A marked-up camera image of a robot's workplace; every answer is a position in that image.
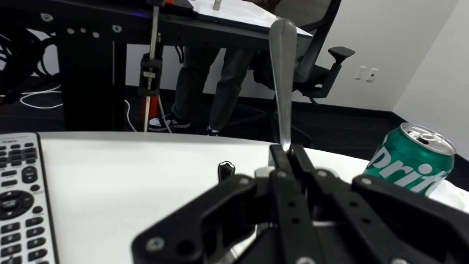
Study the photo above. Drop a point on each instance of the white board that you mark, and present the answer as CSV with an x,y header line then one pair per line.
x,y
234,12

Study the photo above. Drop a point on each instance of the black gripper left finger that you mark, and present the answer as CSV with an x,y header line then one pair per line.
x,y
220,220

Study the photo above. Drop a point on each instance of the white wall outlet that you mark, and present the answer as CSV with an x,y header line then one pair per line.
x,y
372,75
359,73

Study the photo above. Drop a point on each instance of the person in dark trousers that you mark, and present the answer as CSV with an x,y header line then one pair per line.
x,y
231,82

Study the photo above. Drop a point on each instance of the green soda can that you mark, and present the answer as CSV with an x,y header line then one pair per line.
x,y
410,166

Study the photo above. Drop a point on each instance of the black armrest office chair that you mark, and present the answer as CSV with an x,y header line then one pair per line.
x,y
316,81

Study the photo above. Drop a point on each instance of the silver spoon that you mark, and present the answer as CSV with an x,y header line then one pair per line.
x,y
283,73

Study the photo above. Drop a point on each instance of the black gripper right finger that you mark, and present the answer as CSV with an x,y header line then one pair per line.
x,y
390,224

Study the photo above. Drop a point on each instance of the black remote control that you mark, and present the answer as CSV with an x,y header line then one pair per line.
x,y
19,205

